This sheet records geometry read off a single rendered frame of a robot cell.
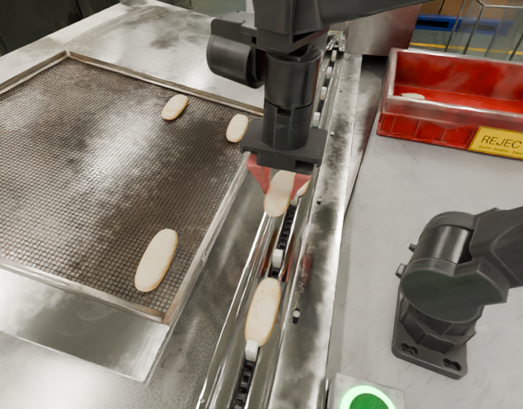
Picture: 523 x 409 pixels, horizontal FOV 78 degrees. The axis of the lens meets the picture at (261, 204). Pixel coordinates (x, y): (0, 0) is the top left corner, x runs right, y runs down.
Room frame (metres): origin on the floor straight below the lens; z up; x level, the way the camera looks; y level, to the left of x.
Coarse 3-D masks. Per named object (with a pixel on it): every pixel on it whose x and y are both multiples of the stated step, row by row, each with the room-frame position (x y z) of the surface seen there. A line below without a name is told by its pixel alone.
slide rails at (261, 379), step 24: (336, 72) 0.97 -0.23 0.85; (312, 120) 0.70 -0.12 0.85; (312, 192) 0.44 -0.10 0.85; (264, 240) 0.32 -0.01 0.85; (264, 264) 0.28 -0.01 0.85; (288, 264) 0.28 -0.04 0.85; (288, 288) 0.24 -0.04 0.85; (240, 312) 0.20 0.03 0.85; (240, 336) 0.17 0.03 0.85; (240, 360) 0.14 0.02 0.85; (264, 360) 0.14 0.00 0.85; (216, 384) 0.12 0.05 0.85; (264, 384) 0.12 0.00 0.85; (216, 408) 0.09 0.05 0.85
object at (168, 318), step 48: (0, 96) 0.57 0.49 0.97; (48, 96) 0.60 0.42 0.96; (96, 96) 0.62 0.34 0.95; (144, 96) 0.65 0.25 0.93; (192, 96) 0.68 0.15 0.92; (48, 144) 0.45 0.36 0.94; (96, 144) 0.47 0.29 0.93; (192, 144) 0.51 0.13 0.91; (144, 192) 0.37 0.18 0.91; (48, 240) 0.27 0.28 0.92; (96, 240) 0.28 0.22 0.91
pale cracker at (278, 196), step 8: (280, 176) 0.38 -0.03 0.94; (288, 176) 0.38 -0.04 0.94; (272, 184) 0.36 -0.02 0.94; (280, 184) 0.36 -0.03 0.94; (288, 184) 0.36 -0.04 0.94; (272, 192) 0.34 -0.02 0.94; (280, 192) 0.34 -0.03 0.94; (288, 192) 0.34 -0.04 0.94; (264, 200) 0.33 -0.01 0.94; (272, 200) 0.32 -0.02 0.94; (280, 200) 0.32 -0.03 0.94; (288, 200) 0.33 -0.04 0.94; (264, 208) 0.31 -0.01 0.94; (272, 208) 0.31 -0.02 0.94; (280, 208) 0.31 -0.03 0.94; (272, 216) 0.30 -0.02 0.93
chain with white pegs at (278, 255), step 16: (336, 48) 1.21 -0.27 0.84; (320, 96) 0.82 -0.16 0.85; (320, 112) 0.75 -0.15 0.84; (288, 224) 0.37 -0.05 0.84; (288, 240) 0.34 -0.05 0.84; (272, 256) 0.28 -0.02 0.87; (272, 272) 0.28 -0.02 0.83; (256, 352) 0.15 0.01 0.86; (240, 384) 0.12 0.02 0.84; (240, 400) 0.10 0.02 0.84
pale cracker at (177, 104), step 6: (174, 96) 0.66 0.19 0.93; (180, 96) 0.66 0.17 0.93; (168, 102) 0.63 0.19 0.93; (174, 102) 0.63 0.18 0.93; (180, 102) 0.63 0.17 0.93; (186, 102) 0.64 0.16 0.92; (168, 108) 0.60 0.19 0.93; (174, 108) 0.61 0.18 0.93; (180, 108) 0.61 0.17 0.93; (162, 114) 0.58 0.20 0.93; (168, 114) 0.58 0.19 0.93; (174, 114) 0.59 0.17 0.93
